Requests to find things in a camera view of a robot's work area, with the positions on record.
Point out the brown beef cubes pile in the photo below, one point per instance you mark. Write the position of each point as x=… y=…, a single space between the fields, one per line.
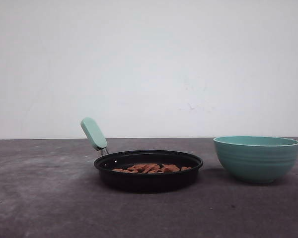
x=151 y=169

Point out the black frying pan green handle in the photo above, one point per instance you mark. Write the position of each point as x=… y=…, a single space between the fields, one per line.
x=140 y=182

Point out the teal ceramic bowl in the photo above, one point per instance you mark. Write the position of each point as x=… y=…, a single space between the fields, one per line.
x=256 y=159

